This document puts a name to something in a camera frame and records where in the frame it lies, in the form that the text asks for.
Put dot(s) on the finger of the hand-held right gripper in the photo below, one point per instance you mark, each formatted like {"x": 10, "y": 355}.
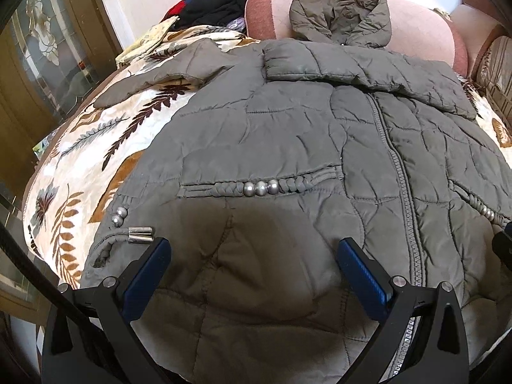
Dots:
{"x": 504, "y": 248}

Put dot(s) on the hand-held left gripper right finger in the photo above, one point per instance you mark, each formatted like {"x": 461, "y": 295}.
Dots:
{"x": 362, "y": 280}

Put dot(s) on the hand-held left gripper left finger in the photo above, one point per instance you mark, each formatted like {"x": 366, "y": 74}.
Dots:
{"x": 148, "y": 272}

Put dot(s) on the grey quilted hooded jacket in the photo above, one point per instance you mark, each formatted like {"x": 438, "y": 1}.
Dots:
{"x": 280, "y": 128}

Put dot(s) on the black clothes pile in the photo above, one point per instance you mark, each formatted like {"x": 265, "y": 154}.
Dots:
{"x": 224, "y": 4}

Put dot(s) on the leaf print blanket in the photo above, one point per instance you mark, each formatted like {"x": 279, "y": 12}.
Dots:
{"x": 80, "y": 148}

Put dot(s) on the brown striped cushion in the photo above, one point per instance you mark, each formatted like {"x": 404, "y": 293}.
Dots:
{"x": 500, "y": 72}

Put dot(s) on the pink sofa cushion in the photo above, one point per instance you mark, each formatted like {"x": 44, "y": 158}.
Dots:
{"x": 476, "y": 20}
{"x": 420, "y": 32}

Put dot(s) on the yellow floral cloth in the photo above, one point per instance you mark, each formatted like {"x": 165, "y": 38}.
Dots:
{"x": 144, "y": 40}

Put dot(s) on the wooden door with glass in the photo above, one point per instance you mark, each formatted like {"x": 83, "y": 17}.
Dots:
{"x": 40, "y": 56}

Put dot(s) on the lilac cloth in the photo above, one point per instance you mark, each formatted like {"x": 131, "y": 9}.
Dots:
{"x": 236, "y": 24}

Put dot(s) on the red cloth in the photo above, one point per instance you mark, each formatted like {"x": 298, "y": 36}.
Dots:
{"x": 180, "y": 8}

